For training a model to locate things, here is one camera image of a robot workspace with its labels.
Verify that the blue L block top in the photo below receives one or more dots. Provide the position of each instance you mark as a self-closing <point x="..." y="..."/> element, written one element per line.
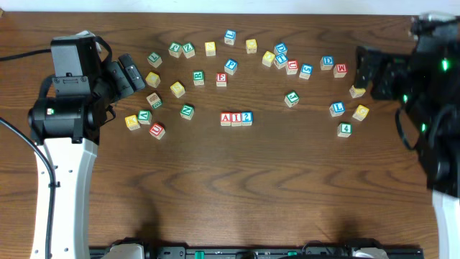
<point x="230" y="37"/>

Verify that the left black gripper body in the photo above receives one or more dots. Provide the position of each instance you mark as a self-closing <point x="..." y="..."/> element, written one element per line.
<point x="116" y="85"/>

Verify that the yellow block centre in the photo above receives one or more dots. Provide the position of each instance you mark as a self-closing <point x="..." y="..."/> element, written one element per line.
<point x="268" y="58"/>

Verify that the blue d block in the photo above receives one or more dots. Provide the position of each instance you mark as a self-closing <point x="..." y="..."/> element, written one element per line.
<point x="280" y="48"/>
<point x="327" y="63"/>

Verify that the blue D block right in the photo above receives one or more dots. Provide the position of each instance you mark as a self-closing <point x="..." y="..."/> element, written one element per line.
<point x="327" y="63"/>

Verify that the yellow K block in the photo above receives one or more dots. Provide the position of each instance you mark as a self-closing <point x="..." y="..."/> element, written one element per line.
<point x="132" y="122"/>

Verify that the yellow S block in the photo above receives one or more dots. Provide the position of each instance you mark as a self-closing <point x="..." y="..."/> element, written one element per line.
<point x="210" y="48"/>

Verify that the green Z block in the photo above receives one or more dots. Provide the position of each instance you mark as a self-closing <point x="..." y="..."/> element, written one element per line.
<point x="188" y="50"/>

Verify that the yellow tilted block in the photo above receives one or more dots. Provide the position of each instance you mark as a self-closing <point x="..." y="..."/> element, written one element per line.
<point x="177" y="89"/>

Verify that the blue P block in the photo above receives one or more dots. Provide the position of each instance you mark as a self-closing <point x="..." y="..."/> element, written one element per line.
<point x="230" y="66"/>

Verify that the blue L block right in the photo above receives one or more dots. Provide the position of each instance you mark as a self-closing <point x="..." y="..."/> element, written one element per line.
<point x="337" y="109"/>

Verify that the blue l block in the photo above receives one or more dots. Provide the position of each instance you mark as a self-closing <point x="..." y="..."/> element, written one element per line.
<point x="337" y="109"/>
<point x="230" y="37"/>

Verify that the yellow O block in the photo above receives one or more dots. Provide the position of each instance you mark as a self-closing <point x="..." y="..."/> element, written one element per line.
<point x="251" y="46"/>

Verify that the green N block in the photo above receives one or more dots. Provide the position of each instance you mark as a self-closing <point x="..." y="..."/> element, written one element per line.
<point x="187" y="112"/>

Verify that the pineapple picture block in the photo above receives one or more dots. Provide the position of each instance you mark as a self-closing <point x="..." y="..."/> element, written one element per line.
<point x="154" y="100"/>

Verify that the green R block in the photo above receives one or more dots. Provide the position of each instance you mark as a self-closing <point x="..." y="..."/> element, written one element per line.
<point x="198" y="78"/>

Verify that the red u block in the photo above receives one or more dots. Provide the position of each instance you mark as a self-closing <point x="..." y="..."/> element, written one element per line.
<point x="291" y="67"/>
<point x="157" y="131"/>

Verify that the yellow C block right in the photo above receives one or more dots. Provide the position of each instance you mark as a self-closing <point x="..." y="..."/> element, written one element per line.
<point x="360" y="113"/>

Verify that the red U block centre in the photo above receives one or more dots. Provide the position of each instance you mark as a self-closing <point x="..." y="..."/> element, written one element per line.
<point x="291" y="67"/>

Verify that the red A block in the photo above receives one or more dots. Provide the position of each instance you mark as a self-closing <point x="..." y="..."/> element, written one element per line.
<point x="225" y="119"/>

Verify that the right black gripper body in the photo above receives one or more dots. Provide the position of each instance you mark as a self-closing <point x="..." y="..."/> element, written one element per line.
<point x="393" y="80"/>

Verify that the red U block left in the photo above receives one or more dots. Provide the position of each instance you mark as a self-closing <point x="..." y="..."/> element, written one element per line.
<point x="157" y="131"/>

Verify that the blue 5 block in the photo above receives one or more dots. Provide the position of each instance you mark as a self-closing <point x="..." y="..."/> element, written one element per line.
<point x="306" y="71"/>

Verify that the red E block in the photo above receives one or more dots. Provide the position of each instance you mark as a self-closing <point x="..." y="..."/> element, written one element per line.
<point x="221" y="79"/>

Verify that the blue 2 block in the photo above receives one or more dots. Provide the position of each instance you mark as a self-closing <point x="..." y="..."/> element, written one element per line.
<point x="246" y="118"/>

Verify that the yellow c block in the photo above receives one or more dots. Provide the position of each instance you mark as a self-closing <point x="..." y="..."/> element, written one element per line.
<point x="153" y="80"/>
<point x="360" y="113"/>

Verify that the green 4 block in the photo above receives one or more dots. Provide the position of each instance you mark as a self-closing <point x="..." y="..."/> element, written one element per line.
<point x="344" y="130"/>

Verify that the yellow block right upper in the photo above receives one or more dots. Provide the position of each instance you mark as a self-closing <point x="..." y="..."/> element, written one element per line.
<point x="356" y="92"/>

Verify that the green J block right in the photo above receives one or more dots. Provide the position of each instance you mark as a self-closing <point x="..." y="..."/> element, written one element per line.
<point x="291" y="99"/>

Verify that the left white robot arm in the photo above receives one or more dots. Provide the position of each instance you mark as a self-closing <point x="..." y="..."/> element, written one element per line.
<point x="65" y="122"/>

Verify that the red M block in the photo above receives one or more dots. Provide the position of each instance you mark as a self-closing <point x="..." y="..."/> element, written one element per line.
<point x="340" y="70"/>

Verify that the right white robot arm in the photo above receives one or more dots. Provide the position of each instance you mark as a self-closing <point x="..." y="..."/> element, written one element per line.
<point x="426" y="83"/>

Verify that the red I block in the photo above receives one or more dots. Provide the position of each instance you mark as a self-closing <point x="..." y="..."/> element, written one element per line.
<point x="236" y="119"/>

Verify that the blue D block centre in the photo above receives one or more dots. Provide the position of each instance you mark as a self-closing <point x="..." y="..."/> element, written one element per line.
<point x="280" y="48"/>

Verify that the green L block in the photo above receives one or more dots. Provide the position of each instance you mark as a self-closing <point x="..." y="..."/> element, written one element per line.
<point x="154" y="60"/>

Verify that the green V block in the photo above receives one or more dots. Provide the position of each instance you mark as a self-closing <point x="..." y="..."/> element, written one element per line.
<point x="144" y="117"/>

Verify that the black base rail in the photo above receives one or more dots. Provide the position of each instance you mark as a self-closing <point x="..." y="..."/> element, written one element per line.
<point x="232" y="253"/>

